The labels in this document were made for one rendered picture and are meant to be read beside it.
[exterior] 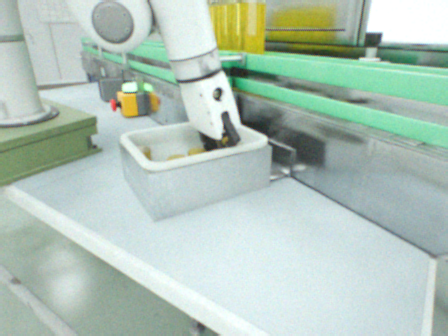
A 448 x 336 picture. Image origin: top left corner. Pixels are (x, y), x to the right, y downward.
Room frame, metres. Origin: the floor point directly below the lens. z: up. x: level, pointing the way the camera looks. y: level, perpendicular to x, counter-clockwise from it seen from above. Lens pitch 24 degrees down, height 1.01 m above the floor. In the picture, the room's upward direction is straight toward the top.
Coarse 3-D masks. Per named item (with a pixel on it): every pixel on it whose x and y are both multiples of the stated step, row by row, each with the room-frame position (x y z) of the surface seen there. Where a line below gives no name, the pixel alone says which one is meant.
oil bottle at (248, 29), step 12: (240, 0) 0.74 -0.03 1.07; (252, 0) 0.73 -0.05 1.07; (264, 0) 0.74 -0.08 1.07; (240, 12) 0.74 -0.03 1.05; (252, 12) 0.73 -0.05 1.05; (264, 12) 0.74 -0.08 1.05; (240, 24) 0.74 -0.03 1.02; (252, 24) 0.73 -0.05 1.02; (264, 24) 0.74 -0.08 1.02; (240, 36) 0.74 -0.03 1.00; (252, 36) 0.73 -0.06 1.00; (240, 48) 0.73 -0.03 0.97; (252, 48) 0.73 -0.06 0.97; (264, 48) 0.75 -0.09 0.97
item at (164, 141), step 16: (160, 128) 0.55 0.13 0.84; (176, 128) 0.57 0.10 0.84; (192, 128) 0.59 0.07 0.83; (240, 128) 0.56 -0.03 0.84; (128, 144) 0.47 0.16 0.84; (144, 144) 0.53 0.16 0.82; (160, 144) 0.55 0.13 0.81; (176, 144) 0.57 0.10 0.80; (192, 144) 0.58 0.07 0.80; (256, 144) 0.47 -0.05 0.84; (144, 160) 0.40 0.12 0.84; (160, 160) 0.54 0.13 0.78; (176, 160) 0.40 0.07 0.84; (192, 160) 0.41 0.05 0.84
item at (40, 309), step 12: (0, 264) 0.89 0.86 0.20; (0, 276) 0.83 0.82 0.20; (12, 276) 0.83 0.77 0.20; (12, 288) 0.78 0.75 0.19; (24, 288) 0.77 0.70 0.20; (24, 300) 0.73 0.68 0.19; (36, 300) 0.72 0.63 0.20; (36, 312) 0.69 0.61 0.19; (48, 312) 0.68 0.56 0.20; (48, 324) 0.65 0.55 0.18; (60, 324) 0.63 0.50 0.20
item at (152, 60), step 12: (84, 48) 2.09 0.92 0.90; (96, 48) 1.73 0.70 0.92; (144, 48) 0.99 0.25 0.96; (156, 48) 0.90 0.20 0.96; (120, 60) 1.28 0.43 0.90; (132, 60) 1.14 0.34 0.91; (144, 60) 1.02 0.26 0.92; (156, 60) 0.92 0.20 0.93; (168, 60) 0.83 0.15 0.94; (156, 72) 0.92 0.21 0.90; (168, 72) 0.83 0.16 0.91
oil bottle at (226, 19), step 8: (224, 0) 0.80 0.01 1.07; (232, 0) 0.77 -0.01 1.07; (224, 8) 0.80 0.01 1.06; (232, 8) 0.77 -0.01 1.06; (224, 16) 0.80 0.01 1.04; (232, 16) 0.77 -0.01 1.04; (224, 24) 0.80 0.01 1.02; (232, 24) 0.77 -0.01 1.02; (224, 32) 0.80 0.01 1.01; (232, 32) 0.77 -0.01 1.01; (224, 40) 0.80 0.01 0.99; (232, 40) 0.77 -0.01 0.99; (224, 48) 0.80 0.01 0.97; (232, 48) 0.77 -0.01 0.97
